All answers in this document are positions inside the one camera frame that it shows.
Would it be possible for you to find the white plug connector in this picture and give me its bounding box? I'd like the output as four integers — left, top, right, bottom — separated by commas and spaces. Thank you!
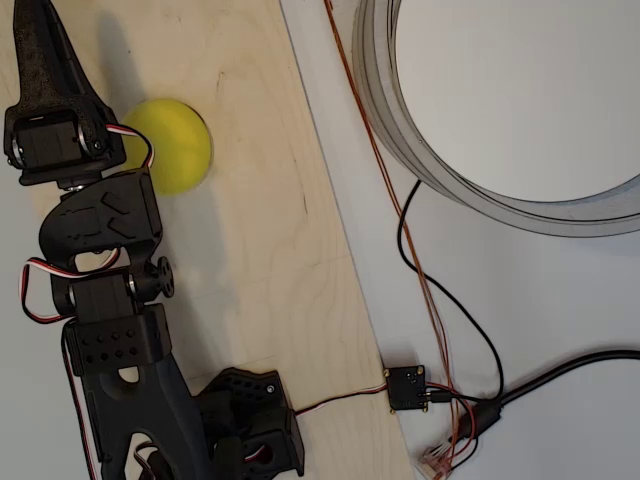
416, 442, 454, 480

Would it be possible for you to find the large grey round ring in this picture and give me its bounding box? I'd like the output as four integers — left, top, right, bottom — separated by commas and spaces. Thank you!
351, 0, 640, 239

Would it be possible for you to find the small black controller board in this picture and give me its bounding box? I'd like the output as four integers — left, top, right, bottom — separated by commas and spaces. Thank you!
383, 364, 429, 415

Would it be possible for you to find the red black arm side cable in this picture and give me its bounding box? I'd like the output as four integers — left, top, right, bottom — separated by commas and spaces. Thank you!
61, 323, 97, 479

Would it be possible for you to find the gripper servo cable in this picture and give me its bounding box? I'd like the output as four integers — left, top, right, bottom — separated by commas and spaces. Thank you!
106, 124, 156, 170

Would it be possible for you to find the thin black cable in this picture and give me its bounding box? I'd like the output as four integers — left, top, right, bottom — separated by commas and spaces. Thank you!
397, 179, 505, 404

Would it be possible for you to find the thick black cable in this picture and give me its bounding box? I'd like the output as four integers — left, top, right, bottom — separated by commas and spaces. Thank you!
447, 349, 640, 446

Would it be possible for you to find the light plywood board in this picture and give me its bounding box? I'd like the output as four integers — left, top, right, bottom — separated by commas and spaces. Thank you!
0, 0, 416, 480

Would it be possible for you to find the white red black base cable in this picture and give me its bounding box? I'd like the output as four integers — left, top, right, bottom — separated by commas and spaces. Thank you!
293, 382, 392, 416

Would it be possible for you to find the thin red wire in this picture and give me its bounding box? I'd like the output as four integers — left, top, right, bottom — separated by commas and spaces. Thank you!
424, 381, 484, 454

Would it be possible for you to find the yellow foam disc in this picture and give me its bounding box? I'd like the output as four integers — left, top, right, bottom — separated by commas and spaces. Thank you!
119, 98, 215, 197

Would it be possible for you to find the wrist servo cable loop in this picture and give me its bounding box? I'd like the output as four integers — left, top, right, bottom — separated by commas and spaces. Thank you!
18, 248, 122, 322

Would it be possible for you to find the thin orange wire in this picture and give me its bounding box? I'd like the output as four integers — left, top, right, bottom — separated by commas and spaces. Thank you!
372, 144, 464, 471
323, 0, 459, 474

